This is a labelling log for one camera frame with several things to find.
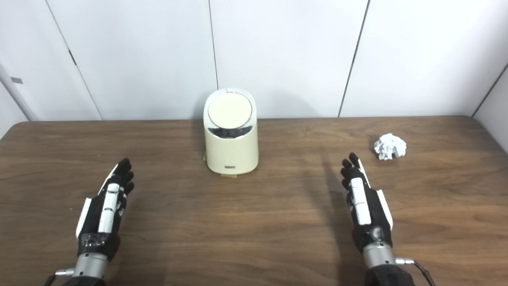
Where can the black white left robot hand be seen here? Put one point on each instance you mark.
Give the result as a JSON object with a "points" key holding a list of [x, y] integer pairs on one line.
{"points": [[104, 238]]}

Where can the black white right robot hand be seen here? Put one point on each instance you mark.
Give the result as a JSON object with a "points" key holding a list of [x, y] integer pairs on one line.
{"points": [[371, 226]]}

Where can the white paper ball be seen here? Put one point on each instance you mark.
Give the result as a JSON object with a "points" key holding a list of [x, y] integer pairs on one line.
{"points": [[390, 147]]}

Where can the cream-colored desktop trash bin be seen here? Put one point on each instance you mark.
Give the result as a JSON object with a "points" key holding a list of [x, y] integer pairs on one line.
{"points": [[232, 153]]}

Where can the round cream bin lid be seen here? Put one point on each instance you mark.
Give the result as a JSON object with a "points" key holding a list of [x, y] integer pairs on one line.
{"points": [[229, 110]]}

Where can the yellow tape under bin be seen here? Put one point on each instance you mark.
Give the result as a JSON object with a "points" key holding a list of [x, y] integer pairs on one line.
{"points": [[230, 175]]}

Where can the small grey wall sticker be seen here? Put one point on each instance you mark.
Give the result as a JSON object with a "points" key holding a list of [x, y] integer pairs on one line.
{"points": [[16, 80]]}

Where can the black wall panel hinge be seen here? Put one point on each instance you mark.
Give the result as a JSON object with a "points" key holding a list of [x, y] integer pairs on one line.
{"points": [[72, 57]]}

